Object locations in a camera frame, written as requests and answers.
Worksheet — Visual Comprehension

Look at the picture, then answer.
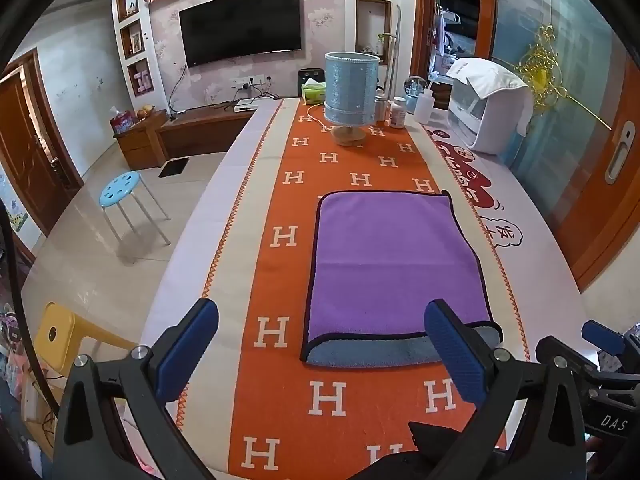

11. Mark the purple grey microfiber towel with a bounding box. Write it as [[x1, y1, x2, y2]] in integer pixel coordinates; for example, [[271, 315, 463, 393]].
[[300, 191, 503, 370]]

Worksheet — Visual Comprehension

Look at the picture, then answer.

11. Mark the white tablecloth with red print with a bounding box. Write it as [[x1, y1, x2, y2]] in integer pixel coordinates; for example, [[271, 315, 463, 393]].
[[140, 96, 601, 480]]

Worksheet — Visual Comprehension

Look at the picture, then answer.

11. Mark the yellow plastic stool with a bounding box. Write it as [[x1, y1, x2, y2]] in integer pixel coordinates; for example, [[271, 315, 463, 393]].
[[35, 302, 137, 379]]

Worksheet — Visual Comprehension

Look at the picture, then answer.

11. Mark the orange H pattern table runner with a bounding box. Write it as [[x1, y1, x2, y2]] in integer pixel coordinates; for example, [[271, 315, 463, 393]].
[[178, 99, 529, 479]]

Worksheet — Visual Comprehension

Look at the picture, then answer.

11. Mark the blue round plastic stool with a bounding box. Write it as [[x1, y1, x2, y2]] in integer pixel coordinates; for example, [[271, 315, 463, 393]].
[[98, 170, 172, 246]]

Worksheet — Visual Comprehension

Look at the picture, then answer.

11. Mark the black floor mat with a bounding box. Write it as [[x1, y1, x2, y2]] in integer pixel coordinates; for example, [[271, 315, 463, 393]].
[[158, 157, 190, 179]]

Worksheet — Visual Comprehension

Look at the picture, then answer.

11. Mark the brown wooden door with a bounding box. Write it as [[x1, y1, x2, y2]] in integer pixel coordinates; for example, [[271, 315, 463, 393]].
[[1, 49, 84, 235]]

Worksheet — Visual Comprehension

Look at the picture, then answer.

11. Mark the white countertop appliance with cloth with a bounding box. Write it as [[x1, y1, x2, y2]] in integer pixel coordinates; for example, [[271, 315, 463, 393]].
[[446, 58, 534, 155]]

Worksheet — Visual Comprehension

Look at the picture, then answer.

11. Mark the wooden tv cabinet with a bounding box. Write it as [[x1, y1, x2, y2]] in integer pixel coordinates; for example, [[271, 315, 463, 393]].
[[114, 104, 254, 170]]

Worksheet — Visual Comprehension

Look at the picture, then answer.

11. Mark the gold chinese knot ornament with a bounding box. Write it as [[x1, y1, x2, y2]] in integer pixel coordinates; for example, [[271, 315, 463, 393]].
[[506, 24, 612, 131]]

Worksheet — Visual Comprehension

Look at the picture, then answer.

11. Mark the white squeeze bottle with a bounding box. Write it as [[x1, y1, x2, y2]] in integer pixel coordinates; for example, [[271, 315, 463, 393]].
[[413, 81, 435, 126]]

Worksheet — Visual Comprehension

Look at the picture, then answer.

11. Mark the white set-top box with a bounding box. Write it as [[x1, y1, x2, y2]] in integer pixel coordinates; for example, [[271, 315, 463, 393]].
[[233, 96, 272, 113]]

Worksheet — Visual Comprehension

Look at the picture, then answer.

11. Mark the white pill bottle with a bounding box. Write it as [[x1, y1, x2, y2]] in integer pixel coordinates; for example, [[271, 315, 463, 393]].
[[390, 96, 407, 129]]

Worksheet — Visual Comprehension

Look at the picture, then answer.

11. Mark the glass snow globe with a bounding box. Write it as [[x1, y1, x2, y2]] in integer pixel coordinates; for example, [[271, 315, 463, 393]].
[[404, 76, 428, 114]]

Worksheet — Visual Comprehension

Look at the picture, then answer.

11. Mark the silver drink can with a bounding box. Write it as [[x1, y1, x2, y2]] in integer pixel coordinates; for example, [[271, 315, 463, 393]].
[[374, 93, 388, 124]]

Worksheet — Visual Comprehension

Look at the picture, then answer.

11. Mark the green tissue box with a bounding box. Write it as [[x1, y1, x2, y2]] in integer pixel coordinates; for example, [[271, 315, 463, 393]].
[[300, 78, 326, 106]]

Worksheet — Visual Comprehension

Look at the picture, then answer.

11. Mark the blue shade table lamp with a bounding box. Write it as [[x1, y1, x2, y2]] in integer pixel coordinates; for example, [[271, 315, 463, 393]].
[[324, 51, 380, 146]]

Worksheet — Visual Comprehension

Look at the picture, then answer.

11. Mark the black flat screen television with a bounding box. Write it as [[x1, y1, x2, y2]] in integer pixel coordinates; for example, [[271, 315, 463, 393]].
[[179, 0, 303, 67]]

